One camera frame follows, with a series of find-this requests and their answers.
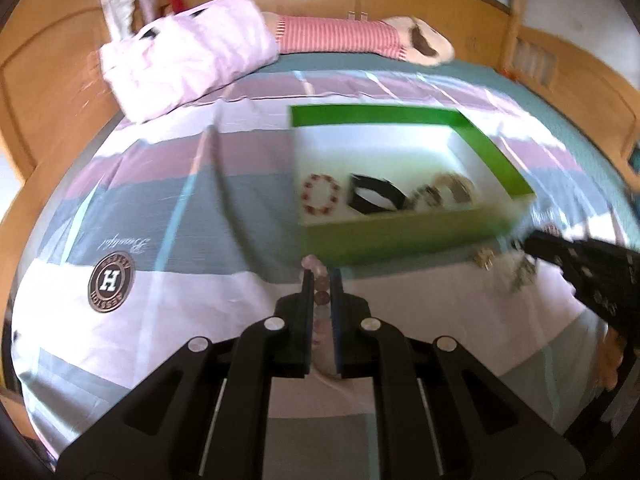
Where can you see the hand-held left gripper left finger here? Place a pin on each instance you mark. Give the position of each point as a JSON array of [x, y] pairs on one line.
[[307, 320]]

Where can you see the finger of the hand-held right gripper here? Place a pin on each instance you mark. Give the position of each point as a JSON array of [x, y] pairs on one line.
[[550, 252]]

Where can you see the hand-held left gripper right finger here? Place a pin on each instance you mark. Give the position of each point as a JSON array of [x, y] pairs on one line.
[[337, 320]]

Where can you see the green cardboard box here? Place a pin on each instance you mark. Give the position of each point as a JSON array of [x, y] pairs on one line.
[[400, 237]]

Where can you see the cream bangle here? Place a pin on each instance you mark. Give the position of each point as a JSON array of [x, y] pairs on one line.
[[457, 187]]

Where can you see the black wrist band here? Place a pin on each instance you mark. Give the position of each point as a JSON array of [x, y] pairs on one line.
[[375, 195]]

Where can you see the person's right hand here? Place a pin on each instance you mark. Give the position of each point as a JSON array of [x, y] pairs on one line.
[[614, 365]]

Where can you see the gold clip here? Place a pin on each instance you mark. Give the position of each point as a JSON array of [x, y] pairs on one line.
[[485, 258]]

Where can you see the plaid printed bedsheet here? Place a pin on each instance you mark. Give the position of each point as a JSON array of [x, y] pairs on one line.
[[150, 200]]

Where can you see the striped plush toy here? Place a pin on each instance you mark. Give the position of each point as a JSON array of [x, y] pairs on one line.
[[340, 35]]

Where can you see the pink pillow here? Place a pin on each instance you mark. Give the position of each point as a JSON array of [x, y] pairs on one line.
[[190, 55]]

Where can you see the hanging clothes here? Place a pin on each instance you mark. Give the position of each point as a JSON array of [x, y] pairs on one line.
[[125, 0]]

